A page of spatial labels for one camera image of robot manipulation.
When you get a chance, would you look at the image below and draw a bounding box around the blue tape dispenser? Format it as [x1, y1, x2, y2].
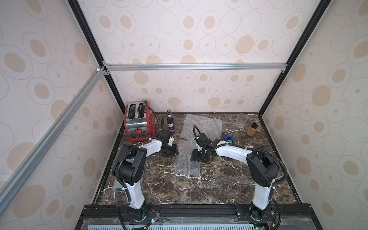
[224, 136, 235, 144]

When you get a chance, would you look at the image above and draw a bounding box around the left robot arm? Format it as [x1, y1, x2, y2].
[112, 129, 178, 209]

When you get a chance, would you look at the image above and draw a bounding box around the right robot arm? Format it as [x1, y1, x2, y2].
[191, 133, 288, 213]

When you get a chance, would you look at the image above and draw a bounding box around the stack of bubble wrap sheets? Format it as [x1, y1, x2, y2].
[180, 114, 222, 140]

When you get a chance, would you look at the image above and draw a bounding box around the purple bottle rear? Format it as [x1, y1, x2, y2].
[166, 109, 175, 133]

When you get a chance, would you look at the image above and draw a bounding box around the red and chrome toaster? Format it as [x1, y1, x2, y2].
[124, 101, 156, 143]

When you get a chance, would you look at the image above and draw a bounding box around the clear drinking glass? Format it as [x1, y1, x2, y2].
[235, 114, 249, 128]

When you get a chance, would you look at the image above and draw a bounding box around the brown spice jar black lid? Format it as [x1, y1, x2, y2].
[246, 123, 258, 137]

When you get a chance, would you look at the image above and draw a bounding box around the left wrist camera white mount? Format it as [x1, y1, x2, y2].
[168, 137, 174, 146]

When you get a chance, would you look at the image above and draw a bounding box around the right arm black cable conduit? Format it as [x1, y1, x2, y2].
[192, 125, 288, 187]

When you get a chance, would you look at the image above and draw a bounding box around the black toaster power cord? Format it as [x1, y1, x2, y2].
[143, 100, 160, 137]

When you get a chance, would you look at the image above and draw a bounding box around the horizontal aluminium frame bar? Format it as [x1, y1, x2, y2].
[105, 63, 288, 71]

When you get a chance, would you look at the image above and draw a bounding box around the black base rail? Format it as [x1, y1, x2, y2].
[76, 204, 322, 230]

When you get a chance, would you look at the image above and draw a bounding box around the black left frame post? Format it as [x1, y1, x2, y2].
[67, 0, 126, 113]

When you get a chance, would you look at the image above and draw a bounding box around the black frame post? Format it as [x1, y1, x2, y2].
[67, 0, 126, 113]
[258, 0, 332, 117]

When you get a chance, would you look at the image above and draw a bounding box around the diagonal aluminium frame bar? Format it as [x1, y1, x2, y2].
[1, 66, 107, 215]

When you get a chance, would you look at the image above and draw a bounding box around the black right frame post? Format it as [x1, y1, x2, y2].
[258, 0, 332, 117]

